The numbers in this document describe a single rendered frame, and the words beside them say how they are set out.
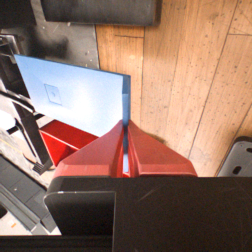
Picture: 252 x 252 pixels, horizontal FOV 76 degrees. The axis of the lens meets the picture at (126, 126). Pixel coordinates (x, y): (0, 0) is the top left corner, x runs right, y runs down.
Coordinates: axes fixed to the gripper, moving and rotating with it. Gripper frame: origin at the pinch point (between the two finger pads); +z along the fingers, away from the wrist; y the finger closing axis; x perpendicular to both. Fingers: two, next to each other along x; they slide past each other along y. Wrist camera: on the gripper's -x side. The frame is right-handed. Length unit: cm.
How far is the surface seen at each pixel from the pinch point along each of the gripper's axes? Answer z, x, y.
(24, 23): 19.3, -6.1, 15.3
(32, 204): 228, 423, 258
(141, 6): 8.9, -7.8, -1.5
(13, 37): 10.2, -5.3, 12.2
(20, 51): 10.4, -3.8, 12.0
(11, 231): 163, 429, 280
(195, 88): 7.6, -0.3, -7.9
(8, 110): 15.6, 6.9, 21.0
